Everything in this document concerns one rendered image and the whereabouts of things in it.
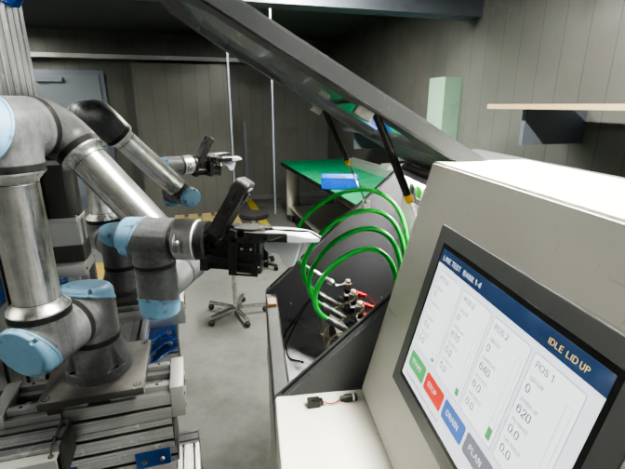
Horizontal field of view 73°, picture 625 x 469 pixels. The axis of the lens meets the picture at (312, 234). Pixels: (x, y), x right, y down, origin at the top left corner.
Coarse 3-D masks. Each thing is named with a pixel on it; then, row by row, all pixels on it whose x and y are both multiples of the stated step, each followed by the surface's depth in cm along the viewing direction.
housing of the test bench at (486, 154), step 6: (474, 150) 162; (480, 150) 162; (486, 156) 142; (492, 156) 142; (498, 156) 142; (504, 156) 142; (510, 156) 142; (516, 156) 142; (540, 162) 128; (576, 168) 115; (600, 174) 106; (606, 174) 106
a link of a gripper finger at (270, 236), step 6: (246, 234) 69; (252, 234) 69; (258, 234) 68; (264, 234) 68; (270, 234) 68; (276, 234) 68; (282, 234) 69; (252, 240) 69; (258, 240) 69; (264, 240) 69; (270, 240) 69; (276, 240) 69; (282, 240) 69
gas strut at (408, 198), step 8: (376, 120) 89; (384, 128) 90; (384, 136) 90; (384, 144) 91; (392, 152) 92; (392, 160) 93; (400, 168) 93; (400, 176) 94; (400, 184) 95; (408, 192) 96; (408, 200) 96
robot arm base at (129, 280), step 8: (104, 272) 145; (112, 272) 143; (120, 272) 143; (128, 272) 144; (112, 280) 143; (120, 280) 143; (128, 280) 144; (120, 288) 143; (128, 288) 144; (136, 288) 146; (120, 296) 143
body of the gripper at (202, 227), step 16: (208, 224) 75; (240, 224) 75; (256, 224) 75; (208, 240) 73; (224, 240) 73; (240, 240) 70; (208, 256) 74; (224, 256) 73; (240, 256) 71; (256, 256) 70; (240, 272) 72; (256, 272) 71
